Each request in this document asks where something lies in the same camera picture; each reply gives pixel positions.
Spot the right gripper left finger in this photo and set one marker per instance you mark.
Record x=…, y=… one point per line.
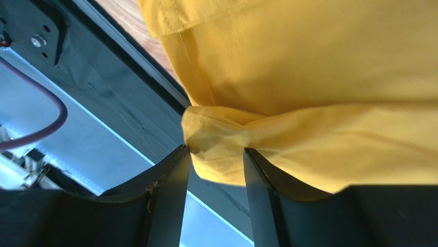
x=147, y=210

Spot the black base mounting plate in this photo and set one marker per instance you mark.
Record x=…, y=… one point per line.
x=73, y=44

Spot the white slotted cable duct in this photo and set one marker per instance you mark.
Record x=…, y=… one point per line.
x=94, y=155

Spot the yellow t shirt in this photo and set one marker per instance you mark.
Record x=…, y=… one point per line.
x=332, y=92

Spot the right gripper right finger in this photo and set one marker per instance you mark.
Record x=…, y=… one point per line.
x=285, y=211

